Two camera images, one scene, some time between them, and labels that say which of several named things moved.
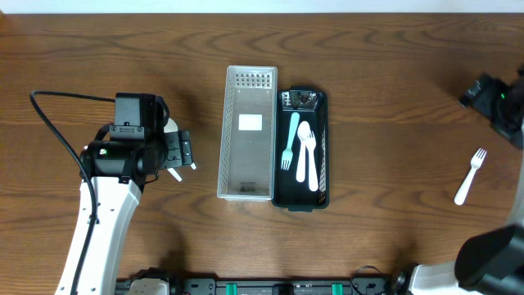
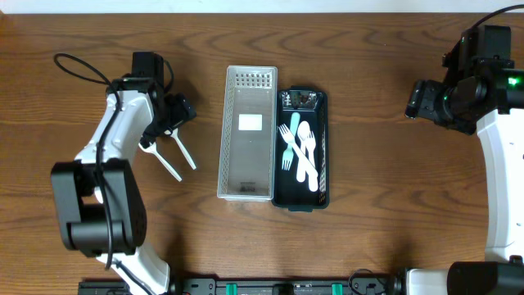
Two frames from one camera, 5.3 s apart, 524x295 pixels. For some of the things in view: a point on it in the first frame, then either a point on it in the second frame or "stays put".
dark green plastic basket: (312, 106) stays put
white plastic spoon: (303, 132) stays put
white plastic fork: (476, 162) -> (291, 138)
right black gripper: (488, 104) -> (426, 103)
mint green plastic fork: (287, 156) stays put
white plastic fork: (311, 145) stays put
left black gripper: (180, 149) -> (164, 128)
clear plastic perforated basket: (248, 133) stays put
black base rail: (259, 286) stays put
